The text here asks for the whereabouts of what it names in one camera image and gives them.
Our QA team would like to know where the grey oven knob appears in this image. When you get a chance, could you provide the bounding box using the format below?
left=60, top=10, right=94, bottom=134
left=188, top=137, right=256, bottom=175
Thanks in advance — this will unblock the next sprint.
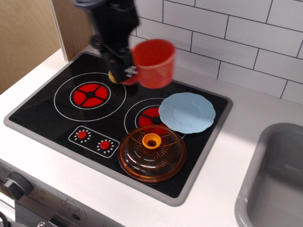
left=4, top=172, right=34, bottom=201

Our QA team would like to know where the red plastic cup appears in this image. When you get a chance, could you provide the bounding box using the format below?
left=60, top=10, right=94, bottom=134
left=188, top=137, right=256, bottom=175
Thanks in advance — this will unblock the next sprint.
left=122, top=39, right=176, bottom=89

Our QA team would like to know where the grey oven front panel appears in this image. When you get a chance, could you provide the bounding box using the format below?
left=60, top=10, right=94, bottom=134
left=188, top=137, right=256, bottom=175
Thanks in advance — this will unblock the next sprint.
left=0, top=160, right=121, bottom=227

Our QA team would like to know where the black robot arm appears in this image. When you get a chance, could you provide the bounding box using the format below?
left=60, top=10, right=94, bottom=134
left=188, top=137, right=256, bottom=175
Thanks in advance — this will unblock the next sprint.
left=73, top=0, right=139, bottom=83

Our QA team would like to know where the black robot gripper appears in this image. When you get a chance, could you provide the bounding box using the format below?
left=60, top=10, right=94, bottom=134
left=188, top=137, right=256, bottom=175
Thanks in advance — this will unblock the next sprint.
left=86, top=0, right=139, bottom=83

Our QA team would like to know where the wooden side panel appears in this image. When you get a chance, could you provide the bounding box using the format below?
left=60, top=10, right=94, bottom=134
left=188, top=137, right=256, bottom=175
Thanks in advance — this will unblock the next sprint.
left=0, top=0, right=92, bottom=93

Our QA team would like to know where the grey sink basin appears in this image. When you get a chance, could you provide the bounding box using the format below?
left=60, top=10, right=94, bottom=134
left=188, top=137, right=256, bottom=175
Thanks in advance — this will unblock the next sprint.
left=234, top=123, right=303, bottom=227

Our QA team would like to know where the yellow toy potato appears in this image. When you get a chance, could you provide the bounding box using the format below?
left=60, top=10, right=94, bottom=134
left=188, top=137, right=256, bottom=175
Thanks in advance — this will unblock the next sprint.
left=108, top=71, right=118, bottom=84

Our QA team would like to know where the orange transparent pot lid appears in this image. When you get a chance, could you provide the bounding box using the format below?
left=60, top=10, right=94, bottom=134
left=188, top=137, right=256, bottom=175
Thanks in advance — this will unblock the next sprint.
left=117, top=126, right=187, bottom=183

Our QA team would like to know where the light blue plate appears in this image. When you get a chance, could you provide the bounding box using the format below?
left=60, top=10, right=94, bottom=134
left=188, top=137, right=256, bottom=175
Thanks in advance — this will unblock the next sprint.
left=159, top=92, right=216, bottom=134

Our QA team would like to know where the black toy stovetop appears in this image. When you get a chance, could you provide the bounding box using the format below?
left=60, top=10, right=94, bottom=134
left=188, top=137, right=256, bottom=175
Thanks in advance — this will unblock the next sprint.
left=4, top=52, right=232, bottom=206

